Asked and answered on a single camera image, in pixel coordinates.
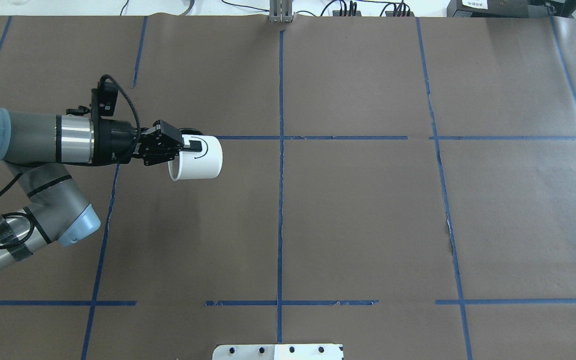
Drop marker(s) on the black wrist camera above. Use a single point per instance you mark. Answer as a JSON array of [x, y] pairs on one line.
[[103, 101]]

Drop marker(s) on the aluminium frame post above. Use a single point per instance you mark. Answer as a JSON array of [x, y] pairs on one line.
[[281, 11]]

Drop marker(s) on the black box with label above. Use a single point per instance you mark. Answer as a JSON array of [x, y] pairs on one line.
[[523, 9]]

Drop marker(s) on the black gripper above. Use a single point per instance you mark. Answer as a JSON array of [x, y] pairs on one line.
[[118, 141]]

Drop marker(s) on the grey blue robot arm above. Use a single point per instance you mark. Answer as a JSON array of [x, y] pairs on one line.
[[43, 204]]

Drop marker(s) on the white mug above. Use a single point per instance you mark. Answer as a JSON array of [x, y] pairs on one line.
[[206, 164]]

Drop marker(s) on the white camera stand post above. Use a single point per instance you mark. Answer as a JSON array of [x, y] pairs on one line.
[[291, 351]]

